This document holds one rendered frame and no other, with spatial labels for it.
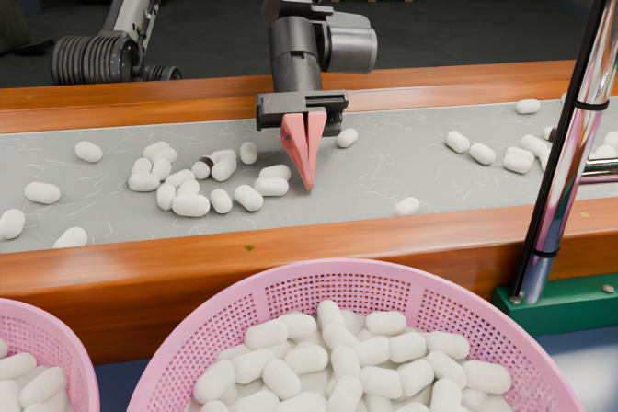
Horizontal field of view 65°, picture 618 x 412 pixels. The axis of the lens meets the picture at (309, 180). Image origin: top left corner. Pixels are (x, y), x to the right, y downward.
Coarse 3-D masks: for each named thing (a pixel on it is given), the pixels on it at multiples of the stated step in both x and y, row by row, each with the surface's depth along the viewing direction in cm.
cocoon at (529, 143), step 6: (522, 138) 62; (528, 138) 61; (534, 138) 61; (522, 144) 62; (528, 144) 61; (534, 144) 60; (540, 144) 60; (528, 150) 61; (534, 150) 60; (540, 150) 60; (534, 156) 61
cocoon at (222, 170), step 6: (228, 156) 57; (222, 162) 55; (228, 162) 56; (234, 162) 57; (216, 168) 55; (222, 168) 55; (228, 168) 55; (234, 168) 57; (216, 174) 55; (222, 174) 55; (228, 174) 55; (222, 180) 55
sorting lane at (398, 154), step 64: (128, 128) 68; (192, 128) 68; (256, 128) 68; (384, 128) 68; (448, 128) 68; (512, 128) 68; (0, 192) 54; (64, 192) 54; (128, 192) 54; (320, 192) 54; (384, 192) 54; (448, 192) 54; (512, 192) 54
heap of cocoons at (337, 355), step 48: (288, 336) 37; (336, 336) 36; (384, 336) 38; (432, 336) 36; (240, 384) 35; (288, 384) 32; (336, 384) 33; (384, 384) 33; (432, 384) 35; (480, 384) 33
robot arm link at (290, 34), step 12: (276, 24) 57; (288, 24) 57; (300, 24) 57; (312, 24) 59; (324, 24) 59; (276, 36) 57; (288, 36) 56; (300, 36) 56; (312, 36) 58; (324, 36) 58; (276, 48) 57; (288, 48) 56; (300, 48) 56; (312, 48) 57; (324, 48) 58; (324, 60) 59
